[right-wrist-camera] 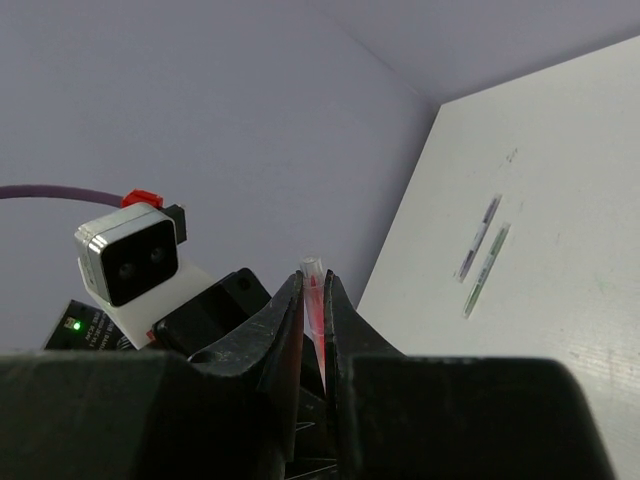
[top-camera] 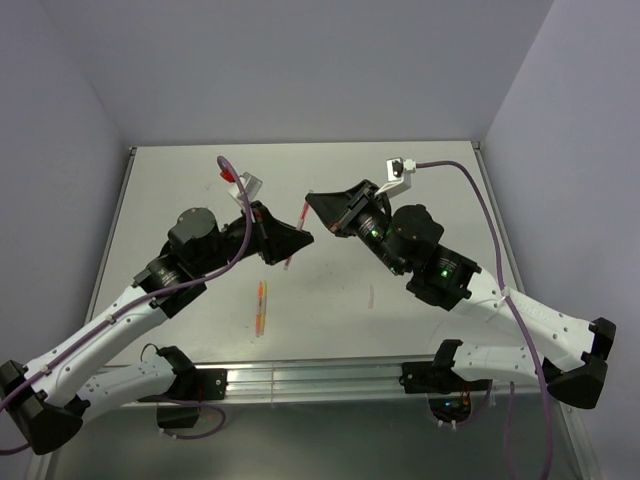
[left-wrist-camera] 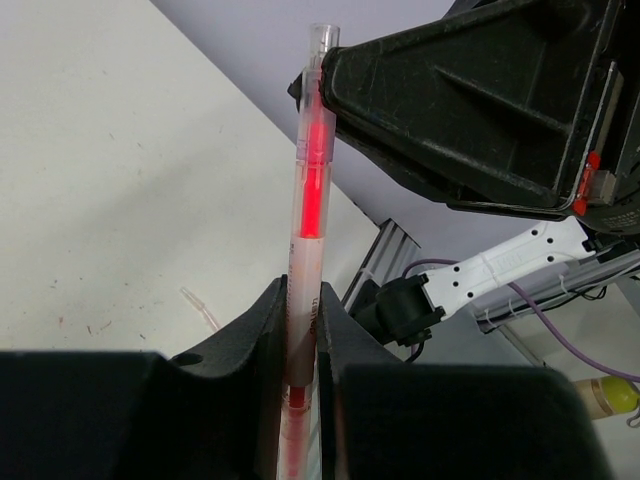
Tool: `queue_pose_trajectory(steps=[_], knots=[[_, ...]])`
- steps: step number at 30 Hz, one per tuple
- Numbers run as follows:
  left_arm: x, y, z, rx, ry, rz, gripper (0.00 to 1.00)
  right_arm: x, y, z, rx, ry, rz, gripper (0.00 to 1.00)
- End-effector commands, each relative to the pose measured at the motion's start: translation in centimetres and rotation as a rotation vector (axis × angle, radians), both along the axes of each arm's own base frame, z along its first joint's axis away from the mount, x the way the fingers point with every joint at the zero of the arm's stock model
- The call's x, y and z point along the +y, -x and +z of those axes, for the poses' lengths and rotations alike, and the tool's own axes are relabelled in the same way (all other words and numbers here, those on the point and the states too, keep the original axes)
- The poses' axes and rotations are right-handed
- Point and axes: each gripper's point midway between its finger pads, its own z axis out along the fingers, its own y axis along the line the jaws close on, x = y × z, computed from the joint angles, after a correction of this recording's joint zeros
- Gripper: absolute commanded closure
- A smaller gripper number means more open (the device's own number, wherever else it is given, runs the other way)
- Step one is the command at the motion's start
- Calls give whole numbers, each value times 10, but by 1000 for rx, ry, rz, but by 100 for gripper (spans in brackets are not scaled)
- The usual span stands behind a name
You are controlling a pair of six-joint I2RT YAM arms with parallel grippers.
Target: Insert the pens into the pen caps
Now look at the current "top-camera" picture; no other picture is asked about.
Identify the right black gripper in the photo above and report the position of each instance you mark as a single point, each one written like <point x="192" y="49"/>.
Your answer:
<point x="334" y="210"/>

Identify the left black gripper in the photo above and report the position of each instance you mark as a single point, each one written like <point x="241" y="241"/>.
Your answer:
<point x="279" y="239"/>

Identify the pink pen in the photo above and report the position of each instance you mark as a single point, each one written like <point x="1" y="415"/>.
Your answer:
<point x="299" y="228"/>

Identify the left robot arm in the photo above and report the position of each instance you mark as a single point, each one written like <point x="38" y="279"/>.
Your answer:
<point x="51" y="397"/>

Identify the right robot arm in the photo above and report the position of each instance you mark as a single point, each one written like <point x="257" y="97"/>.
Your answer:
<point x="568" y="356"/>

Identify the yellow pen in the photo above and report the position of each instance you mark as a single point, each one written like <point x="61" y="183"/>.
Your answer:
<point x="264" y="310"/>

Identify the orange pen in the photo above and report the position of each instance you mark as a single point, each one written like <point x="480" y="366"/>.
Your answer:
<point x="259" y="310"/>

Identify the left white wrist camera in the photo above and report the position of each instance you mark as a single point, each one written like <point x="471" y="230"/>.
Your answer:
<point x="251" y="184"/>

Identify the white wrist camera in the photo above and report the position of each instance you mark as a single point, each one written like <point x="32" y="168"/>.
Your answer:
<point x="251" y="184"/>
<point x="399" y="173"/>

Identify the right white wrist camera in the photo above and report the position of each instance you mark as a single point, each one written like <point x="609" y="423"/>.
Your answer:
<point x="399" y="173"/>

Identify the red cable connector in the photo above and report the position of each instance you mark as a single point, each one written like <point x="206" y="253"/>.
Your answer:
<point x="227" y="176"/>

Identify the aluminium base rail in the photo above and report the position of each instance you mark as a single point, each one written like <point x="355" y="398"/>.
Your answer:
<point x="320" y="380"/>

